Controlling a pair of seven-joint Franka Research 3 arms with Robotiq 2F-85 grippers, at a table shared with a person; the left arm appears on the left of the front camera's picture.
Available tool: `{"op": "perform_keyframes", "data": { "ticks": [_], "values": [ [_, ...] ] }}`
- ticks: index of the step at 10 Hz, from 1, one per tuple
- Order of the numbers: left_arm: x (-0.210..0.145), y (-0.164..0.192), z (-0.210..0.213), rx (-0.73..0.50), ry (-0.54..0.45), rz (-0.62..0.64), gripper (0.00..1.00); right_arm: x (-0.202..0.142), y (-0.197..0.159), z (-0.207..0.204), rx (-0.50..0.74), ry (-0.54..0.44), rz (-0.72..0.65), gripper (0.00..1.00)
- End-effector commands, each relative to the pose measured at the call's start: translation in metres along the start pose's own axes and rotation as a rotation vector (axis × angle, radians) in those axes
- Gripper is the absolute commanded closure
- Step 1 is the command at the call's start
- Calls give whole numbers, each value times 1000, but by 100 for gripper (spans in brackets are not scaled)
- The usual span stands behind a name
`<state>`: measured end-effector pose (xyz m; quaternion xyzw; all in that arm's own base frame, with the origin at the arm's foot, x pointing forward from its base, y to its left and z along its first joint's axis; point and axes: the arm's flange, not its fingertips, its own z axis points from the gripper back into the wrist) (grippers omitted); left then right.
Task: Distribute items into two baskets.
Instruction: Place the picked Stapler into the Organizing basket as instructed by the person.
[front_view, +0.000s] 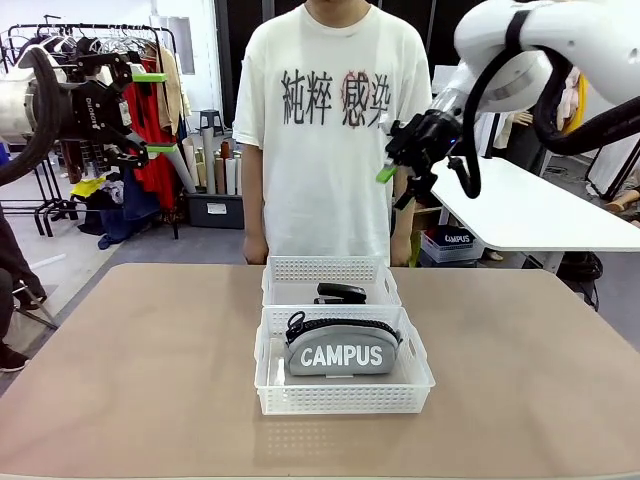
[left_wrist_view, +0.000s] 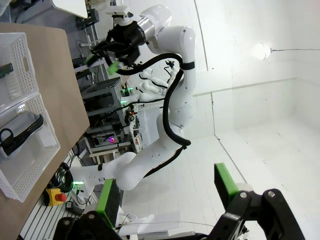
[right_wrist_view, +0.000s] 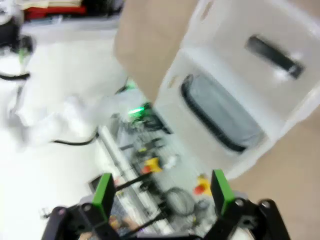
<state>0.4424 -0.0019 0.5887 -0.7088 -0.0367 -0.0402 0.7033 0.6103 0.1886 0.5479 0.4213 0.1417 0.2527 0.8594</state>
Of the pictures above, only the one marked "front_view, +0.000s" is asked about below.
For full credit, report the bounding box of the grey chair leg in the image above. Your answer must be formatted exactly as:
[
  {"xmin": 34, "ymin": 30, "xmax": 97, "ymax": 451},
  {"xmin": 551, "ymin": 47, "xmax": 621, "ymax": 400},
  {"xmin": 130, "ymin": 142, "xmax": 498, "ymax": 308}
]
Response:
[{"xmin": 13, "ymin": 279, "xmax": 59, "ymax": 331}]

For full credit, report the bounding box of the black shoe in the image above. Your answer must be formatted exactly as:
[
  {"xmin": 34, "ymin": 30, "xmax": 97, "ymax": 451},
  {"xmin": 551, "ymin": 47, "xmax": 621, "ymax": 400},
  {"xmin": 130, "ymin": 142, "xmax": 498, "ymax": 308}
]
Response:
[{"xmin": 0, "ymin": 344, "xmax": 30, "ymax": 373}]

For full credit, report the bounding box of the person torso white printed T-shirt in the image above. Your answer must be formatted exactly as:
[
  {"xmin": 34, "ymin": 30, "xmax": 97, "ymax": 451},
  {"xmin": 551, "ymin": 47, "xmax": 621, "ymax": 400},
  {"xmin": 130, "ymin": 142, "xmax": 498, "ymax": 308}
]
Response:
[{"xmin": 232, "ymin": 0, "xmax": 434, "ymax": 266}]

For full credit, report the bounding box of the white basket with CAMPUS item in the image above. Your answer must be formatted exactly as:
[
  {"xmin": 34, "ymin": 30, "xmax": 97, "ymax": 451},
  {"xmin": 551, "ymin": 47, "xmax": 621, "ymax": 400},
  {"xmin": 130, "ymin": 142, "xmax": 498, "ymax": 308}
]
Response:
[{"xmin": 420, "ymin": 227, "xmax": 485, "ymax": 265}]

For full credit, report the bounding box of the blue garment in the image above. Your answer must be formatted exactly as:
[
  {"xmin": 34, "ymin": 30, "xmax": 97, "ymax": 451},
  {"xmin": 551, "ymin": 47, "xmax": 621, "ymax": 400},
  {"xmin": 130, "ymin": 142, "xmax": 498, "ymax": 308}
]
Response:
[{"xmin": 97, "ymin": 167, "xmax": 162, "ymax": 250}]

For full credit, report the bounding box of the dark grey storage bin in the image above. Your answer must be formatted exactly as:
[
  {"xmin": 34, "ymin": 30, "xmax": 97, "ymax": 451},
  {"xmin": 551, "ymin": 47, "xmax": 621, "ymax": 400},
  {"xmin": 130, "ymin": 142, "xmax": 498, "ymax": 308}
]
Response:
[{"xmin": 185, "ymin": 192, "xmax": 247, "ymax": 230}]

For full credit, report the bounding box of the brown cardboard box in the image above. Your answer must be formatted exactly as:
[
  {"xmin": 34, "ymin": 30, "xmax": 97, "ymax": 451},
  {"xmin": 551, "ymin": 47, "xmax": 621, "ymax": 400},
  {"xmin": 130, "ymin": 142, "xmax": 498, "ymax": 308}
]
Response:
[{"xmin": 412, "ymin": 204, "xmax": 445, "ymax": 262}]

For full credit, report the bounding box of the person's left hand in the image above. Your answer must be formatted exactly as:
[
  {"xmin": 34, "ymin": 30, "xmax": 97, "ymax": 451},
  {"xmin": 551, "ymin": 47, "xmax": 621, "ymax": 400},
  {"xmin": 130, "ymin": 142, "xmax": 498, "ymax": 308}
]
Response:
[{"xmin": 389, "ymin": 239, "xmax": 418, "ymax": 268}]

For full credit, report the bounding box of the tall grey cardboard tube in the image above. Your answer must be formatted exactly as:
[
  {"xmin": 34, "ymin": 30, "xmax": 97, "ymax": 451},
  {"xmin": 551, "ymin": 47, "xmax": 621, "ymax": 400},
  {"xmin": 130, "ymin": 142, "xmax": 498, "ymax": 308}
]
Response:
[{"xmin": 201, "ymin": 127, "xmax": 218, "ymax": 196}]

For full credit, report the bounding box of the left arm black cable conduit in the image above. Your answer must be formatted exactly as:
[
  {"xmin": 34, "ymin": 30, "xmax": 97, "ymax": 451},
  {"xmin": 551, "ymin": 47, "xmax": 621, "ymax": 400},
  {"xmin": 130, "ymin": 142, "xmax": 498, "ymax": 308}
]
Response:
[{"xmin": 0, "ymin": 47, "xmax": 75, "ymax": 190}]

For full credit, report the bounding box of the person's right forearm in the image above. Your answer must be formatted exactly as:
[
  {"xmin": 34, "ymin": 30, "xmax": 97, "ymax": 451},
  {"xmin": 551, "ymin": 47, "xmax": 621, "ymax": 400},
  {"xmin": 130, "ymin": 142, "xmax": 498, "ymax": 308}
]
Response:
[{"xmin": 242, "ymin": 143, "xmax": 269, "ymax": 241}]

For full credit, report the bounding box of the white rectangular board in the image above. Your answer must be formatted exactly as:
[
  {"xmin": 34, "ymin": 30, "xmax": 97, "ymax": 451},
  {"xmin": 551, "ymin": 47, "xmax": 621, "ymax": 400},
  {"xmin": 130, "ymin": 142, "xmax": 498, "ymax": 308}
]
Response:
[{"xmin": 149, "ymin": 14, "xmax": 195, "ymax": 77}]

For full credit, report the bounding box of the black stool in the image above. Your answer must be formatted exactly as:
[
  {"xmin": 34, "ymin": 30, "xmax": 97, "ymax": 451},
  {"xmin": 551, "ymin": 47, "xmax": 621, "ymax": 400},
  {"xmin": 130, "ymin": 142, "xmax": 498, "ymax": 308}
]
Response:
[{"xmin": 198, "ymin": 108, "xmax": 225, "ymax": 138}]

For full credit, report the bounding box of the seated person's dark trouser leg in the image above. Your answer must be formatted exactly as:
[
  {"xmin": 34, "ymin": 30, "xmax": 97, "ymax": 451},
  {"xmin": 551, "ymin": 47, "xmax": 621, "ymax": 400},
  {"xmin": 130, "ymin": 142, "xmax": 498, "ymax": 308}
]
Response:
[{"xmin": 0, "ymin": 204, "xmax": 49, "ymax": 351}]

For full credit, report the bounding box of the person's right hand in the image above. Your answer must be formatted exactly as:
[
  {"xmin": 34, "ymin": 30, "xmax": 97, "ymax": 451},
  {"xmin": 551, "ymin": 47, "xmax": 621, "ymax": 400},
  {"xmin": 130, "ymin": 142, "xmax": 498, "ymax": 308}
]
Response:
[{"xmin": 242, "ymin": 234, "xmax": 270, "ymax": 266}]

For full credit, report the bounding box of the black clothes rack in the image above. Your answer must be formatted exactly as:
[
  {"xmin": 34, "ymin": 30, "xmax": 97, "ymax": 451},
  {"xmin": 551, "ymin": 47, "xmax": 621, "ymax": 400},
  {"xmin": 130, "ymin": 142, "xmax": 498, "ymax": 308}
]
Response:
[{"xmin": 0, "ymin": 14, "xmax": 182, "ymax": 240}]

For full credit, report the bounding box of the beige hanging garment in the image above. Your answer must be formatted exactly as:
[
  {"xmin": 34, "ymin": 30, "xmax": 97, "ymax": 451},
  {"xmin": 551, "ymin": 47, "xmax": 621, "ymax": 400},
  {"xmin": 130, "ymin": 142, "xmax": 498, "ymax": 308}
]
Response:
[{"xmin": 157, "ymin": 47, "xmax": 193, "ymax": 137}]

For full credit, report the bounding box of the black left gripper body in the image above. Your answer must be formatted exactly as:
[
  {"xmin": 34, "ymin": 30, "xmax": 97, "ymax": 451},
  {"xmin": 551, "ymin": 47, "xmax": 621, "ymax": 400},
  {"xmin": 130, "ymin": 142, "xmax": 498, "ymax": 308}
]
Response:
[{"xmin": 55, "ymin": 81, "xmax": 132, "ymax": 145}]

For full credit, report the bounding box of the white perforated plastic basket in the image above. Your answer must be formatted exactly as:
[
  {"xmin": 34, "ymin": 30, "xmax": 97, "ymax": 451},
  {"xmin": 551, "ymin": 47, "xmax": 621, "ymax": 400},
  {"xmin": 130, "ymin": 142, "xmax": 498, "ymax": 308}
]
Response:
[
  {"xmin": 260, "ymin": 255, "xmax": 402, "ymax": 308},
  {"xmin": 253, "ymin": 304, "xmax": 436, "ymax": 416}
]

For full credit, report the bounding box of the black stapler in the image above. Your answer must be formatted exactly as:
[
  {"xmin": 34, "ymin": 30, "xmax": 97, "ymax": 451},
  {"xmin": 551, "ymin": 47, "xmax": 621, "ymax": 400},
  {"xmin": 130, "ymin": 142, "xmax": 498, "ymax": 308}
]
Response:
[{"xmin": 313, "ymin": 282, "xmax": 369, "ymax": 307}]

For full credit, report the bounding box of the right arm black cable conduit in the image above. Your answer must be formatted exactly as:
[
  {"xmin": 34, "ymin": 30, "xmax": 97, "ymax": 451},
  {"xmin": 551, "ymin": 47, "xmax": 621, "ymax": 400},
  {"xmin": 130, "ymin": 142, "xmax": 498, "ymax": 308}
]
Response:
[{"xmin": 447, "ymin": 42, "xmax": 640, "ymax": 200}]

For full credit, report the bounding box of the black framed white panel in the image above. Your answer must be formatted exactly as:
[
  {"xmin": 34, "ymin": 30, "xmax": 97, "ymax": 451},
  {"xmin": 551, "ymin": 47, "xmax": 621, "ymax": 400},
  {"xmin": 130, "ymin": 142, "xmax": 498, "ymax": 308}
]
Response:
[{"xmin": 584, "ymin": 144, "xmax": 640, "ymax": 201}]

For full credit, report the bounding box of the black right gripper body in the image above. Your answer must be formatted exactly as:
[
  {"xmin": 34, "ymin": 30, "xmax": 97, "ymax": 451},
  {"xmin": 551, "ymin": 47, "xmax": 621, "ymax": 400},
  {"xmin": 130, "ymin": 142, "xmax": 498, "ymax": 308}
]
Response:
[{"xmin": 406, "ymin": 110, "xmax": 464, "ymax": 174}]

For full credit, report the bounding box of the yellow cloth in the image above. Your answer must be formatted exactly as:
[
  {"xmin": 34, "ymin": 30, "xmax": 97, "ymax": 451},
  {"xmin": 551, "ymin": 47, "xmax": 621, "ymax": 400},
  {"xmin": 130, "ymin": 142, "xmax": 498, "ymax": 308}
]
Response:
[{"xmin": 69, "ymin": 175, "xmax": 109, "ymax": 199}]

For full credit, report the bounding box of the beige paper roll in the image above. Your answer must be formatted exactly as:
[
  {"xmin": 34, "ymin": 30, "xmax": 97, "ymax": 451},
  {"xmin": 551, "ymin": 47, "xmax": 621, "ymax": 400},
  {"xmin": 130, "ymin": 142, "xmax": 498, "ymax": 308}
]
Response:
[{"xmin": 180, "ymin": 137, "xmax": 203, "ymax": 189}]

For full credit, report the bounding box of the white side table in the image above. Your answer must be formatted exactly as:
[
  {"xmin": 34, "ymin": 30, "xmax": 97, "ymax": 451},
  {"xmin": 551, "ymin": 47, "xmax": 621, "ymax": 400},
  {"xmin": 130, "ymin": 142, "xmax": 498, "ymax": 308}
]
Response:
[{"xmin": 428, "ymin": 157, "xmax": 640, "ymax": 275}]

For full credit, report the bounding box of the person's left forearm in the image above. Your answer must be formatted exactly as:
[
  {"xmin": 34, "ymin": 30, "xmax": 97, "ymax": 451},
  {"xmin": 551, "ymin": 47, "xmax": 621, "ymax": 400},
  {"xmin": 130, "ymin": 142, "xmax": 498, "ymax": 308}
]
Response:
[{"xmin": 389, "ymin": 169, "xmax": 417, "ymax": 246}]

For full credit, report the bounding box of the black bag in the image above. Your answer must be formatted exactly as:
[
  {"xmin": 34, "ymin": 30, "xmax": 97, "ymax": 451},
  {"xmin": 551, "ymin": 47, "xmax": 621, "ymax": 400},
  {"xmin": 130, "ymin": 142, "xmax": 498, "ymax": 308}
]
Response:
[{"xmin": 556, "ymin": 251, "xmax": 604, "ymax": 312}]

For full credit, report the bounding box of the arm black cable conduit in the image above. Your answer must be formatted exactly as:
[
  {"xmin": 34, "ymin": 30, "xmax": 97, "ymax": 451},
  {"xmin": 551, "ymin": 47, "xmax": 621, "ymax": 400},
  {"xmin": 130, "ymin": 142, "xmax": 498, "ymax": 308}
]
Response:
[
  {"xmin": 0, "ymin": 47, "xmax": 75, "ymax": 190},
  {"xmin": 447, "ymin": 42, "xmax": 640, "ymax": 200}
]

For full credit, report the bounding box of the grey CAMPUS pencil case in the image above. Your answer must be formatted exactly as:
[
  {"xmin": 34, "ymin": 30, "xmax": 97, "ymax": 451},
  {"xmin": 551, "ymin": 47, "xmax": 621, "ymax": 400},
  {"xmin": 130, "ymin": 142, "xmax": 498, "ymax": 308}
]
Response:
[{"xmin": 284, "ymin": 310, "xmax": 399, "ymax": 378}]

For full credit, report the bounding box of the red hanging garment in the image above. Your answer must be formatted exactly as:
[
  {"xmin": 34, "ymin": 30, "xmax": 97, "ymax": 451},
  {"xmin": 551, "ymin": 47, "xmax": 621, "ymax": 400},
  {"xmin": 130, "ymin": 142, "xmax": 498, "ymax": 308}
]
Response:
[{"xmin": 122, "ymin": 56, "xmax": 179, "ymax": 197}]

